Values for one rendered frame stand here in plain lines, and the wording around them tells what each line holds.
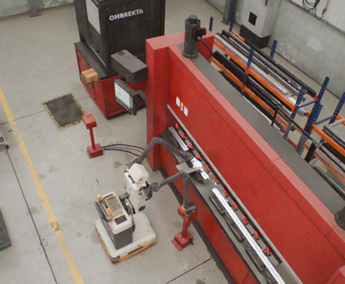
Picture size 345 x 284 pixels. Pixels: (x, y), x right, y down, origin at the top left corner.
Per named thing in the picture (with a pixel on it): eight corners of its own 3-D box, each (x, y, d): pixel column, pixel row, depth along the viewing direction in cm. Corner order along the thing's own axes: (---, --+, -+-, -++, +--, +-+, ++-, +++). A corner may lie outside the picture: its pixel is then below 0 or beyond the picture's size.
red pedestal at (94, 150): (85, 151, 623) (79, 115, 563) (99, 146, 632) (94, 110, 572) (89, 159, 611) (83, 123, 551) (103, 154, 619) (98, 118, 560)
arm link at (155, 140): (154, 133, 444) (155, 136, 435) (163, 138, 450) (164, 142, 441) (133, 161, 453) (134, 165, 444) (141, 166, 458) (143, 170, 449)
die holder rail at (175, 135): (168, 132, 539) (168, 127, 533) (171, 131, 542) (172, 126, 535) (184, 155, 509) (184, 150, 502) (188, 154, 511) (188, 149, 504)
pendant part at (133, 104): (115, 100, 529) (113, 80, 503) (122, 96, 535) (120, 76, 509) (133, 116, 506) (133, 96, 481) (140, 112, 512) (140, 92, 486)
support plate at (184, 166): (175, 165, 480) (175, 165, 479) (193, 159, 489) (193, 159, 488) (182, 176, 469) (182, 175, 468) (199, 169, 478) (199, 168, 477)
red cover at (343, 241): (168, 56, 449) (168, 46, 439) (175, 54, 453) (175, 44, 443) (349, 266, 267) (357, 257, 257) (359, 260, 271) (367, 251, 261)
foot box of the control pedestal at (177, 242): (170, 241, 512) (171, 236, 504) (184, 231, 524) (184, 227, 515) (179, 252, 502) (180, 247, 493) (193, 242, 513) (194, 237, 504)
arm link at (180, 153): (156, 140, 449) (158, 143, 439) (159, 136, 448) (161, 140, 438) (182, 157, 467) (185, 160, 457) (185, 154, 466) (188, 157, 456)
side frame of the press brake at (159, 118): (146, 161, 613) (145, 39, 448) (190, 146, 642) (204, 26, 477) (153, 172, 598) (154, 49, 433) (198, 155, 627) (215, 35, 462)
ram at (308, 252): (167, 106, 509) (169, 57, 452) (172, 105, 512) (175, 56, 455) (315, 306, 327) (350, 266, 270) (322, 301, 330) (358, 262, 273)
